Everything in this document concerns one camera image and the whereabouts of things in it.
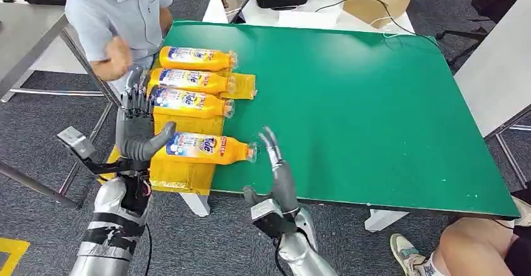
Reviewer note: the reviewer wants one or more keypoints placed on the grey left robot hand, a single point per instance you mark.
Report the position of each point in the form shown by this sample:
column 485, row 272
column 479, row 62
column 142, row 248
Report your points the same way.
column 135, row 137

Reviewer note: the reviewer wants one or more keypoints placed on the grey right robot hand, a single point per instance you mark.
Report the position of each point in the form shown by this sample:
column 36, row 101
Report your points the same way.
column 284, row 187

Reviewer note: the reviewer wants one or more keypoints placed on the person's right hand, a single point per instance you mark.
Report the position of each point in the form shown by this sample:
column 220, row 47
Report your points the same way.
column 117, row 56

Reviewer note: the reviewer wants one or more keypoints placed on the orange drink bottle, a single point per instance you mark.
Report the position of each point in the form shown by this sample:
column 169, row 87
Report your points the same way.
column 199, row 149
column 195, row 58
column 186, row 104
column 186, row 81

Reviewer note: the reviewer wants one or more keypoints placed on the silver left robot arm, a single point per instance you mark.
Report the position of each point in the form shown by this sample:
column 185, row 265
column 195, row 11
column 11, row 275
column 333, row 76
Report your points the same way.
column 108, row 199

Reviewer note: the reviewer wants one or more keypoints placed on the person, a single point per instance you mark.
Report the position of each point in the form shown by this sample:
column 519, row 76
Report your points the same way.
column 469, row 245
column 112, row 13

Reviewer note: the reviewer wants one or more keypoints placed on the yellow sheet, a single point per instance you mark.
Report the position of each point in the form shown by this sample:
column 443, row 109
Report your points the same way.
column 182, row 178

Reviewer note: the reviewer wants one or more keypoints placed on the grey steel-legged table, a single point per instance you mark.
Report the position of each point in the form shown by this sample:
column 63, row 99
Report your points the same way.
column 25, row 33
column 493, row 79

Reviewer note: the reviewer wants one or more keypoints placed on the green table mat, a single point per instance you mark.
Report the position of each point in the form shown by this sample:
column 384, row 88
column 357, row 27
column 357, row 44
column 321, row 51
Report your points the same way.
column 373, row 120

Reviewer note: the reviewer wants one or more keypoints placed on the white table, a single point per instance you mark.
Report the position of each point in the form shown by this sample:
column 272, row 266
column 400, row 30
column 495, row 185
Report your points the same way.
column 265, row 16

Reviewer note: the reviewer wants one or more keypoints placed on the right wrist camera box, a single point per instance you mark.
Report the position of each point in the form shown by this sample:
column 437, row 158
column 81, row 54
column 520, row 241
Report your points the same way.
column 267, row 218

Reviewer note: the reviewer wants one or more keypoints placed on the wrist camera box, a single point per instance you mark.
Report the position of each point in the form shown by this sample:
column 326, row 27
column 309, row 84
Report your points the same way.
column 267, row 218
column 76, row 143

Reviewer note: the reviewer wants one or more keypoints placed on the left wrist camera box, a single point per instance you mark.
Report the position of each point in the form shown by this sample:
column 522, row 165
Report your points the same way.
column 76, row 143

